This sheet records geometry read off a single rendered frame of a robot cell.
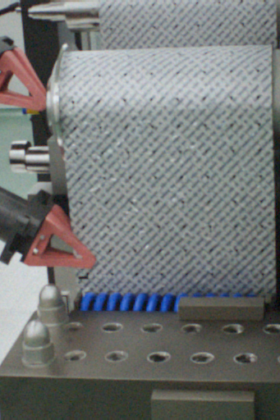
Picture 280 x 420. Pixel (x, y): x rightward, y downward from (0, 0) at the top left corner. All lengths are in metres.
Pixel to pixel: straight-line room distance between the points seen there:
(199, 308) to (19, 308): 0.46
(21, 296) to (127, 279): 0.40
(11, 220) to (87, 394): 0.24
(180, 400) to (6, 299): 0.61
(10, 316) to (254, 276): 0.46
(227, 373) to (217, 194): 0.22
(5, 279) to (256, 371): 0.70
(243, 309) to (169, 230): 0.13
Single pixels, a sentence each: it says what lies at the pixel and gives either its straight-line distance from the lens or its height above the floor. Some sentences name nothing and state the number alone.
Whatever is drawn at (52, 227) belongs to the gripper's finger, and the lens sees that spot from 1.08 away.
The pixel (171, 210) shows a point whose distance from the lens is 1.06.
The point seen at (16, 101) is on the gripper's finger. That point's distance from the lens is 1.14.
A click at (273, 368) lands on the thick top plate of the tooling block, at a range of 0.94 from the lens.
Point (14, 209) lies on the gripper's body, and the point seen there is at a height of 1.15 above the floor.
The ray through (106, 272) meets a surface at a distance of 1.11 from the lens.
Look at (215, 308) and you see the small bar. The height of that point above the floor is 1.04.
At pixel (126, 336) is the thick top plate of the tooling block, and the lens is 1.02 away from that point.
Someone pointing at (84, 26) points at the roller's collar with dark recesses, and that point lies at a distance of 1.33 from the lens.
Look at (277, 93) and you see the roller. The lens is 1.03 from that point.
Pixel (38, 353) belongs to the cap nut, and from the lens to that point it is 0.97.
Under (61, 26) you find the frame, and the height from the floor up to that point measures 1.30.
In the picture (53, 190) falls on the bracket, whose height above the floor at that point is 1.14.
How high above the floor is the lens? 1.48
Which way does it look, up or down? 18 degrees down
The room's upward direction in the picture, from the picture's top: 4 degrees counter-clockwise
